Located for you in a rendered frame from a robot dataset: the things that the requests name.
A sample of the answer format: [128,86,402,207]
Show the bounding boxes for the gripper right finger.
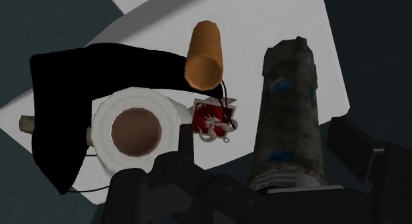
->
[326,116,412,224]

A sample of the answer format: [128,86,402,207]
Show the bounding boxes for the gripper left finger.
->
[102,123,226,224]

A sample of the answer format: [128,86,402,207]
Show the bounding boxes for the red box with white dragon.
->
[189,96,239,144]

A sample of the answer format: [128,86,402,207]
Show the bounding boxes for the mottled grey bottle, blue marks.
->
[248,36,327,192]

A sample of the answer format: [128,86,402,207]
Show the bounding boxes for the white toilet paper roll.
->
[90,87,194,178]

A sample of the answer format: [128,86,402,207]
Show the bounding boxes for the orange cylindrical cup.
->
[184,20,224,92]

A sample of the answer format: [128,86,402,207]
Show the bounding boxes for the beige wooden stick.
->
[18,115,94,147]

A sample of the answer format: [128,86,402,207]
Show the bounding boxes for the white flat-topped furniture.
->
[0,0,351,205]

